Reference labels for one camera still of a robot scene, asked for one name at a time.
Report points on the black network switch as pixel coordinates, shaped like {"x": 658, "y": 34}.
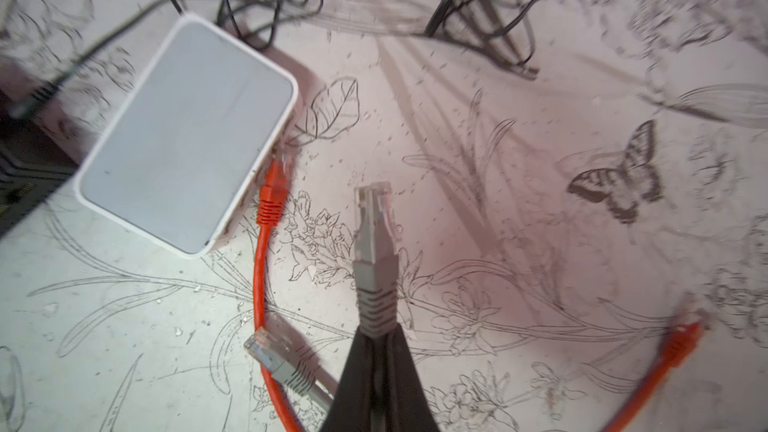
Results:
{"x": 33, "y": 167}

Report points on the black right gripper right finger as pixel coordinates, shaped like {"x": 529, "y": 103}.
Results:
{"x": 405, "y": 405}

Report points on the white network switch box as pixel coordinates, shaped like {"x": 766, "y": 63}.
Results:
{"x": 187, "y": 144}

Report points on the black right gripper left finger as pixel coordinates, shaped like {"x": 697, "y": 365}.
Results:
{"x": 352, "y": 403}

